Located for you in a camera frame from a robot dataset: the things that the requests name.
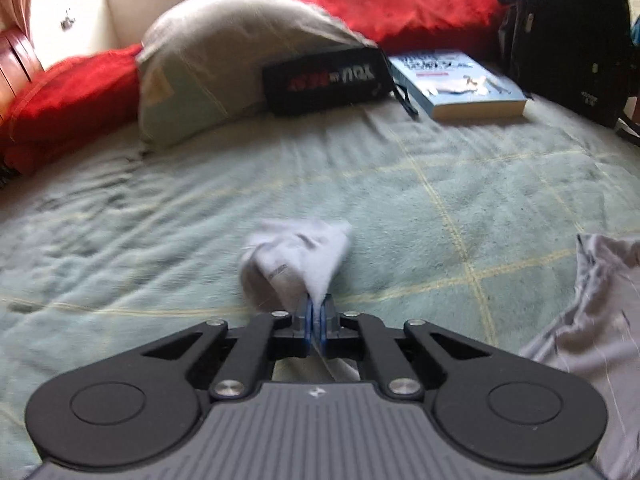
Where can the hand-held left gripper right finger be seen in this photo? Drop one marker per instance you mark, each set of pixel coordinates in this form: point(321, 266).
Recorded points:
point(324, 327)

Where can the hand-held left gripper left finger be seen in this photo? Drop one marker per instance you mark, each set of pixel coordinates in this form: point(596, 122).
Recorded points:
point(304, 327)

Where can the light grey pants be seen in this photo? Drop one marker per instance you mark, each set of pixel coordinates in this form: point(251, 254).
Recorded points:
point(300, 255)

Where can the green checked bed blanket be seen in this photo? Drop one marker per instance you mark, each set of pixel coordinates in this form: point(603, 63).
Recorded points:
point(150, 210)

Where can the black pencil pouch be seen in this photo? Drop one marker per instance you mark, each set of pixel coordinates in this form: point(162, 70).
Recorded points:
point(325, 80)

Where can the blue paperback book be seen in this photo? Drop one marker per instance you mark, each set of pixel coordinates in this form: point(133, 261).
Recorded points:
point(450, 80)

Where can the grey pillow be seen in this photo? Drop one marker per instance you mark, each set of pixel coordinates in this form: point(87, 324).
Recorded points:
point(215, 50)

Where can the red quilt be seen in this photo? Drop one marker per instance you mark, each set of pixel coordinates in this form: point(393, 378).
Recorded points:
point(425, 15)

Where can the red pillow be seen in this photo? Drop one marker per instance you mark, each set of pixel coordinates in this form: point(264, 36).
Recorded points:
point(65, 95)

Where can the black backpack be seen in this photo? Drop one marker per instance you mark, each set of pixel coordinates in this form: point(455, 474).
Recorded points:
point(565, 35)

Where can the wooden headboard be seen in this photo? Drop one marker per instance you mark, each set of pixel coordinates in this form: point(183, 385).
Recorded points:
point(15, 60)

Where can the metal wall hook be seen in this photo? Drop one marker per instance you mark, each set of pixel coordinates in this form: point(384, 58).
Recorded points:
point(66, 17)

